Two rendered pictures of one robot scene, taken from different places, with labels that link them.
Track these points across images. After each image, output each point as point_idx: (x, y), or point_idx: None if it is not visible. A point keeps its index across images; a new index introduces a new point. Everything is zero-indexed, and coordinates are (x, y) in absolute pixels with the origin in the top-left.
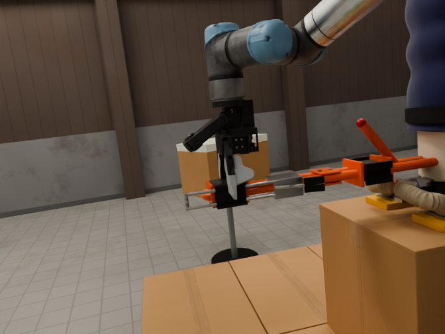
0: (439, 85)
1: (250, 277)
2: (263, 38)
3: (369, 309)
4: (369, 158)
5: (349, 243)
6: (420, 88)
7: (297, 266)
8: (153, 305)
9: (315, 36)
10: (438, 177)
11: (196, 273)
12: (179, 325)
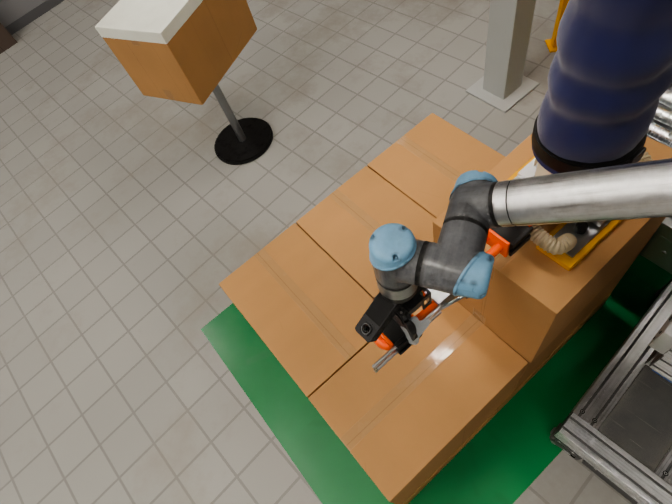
0: (588, 149)
1: (335, 242)
2: (478, 296)
3: (493, 306)
4: None
5: None
6: (566, 144)
7: (373, 206)
8: (263, 321)
9: (507, 226)
10: None
11: (273, 256)
12: (308, 338)
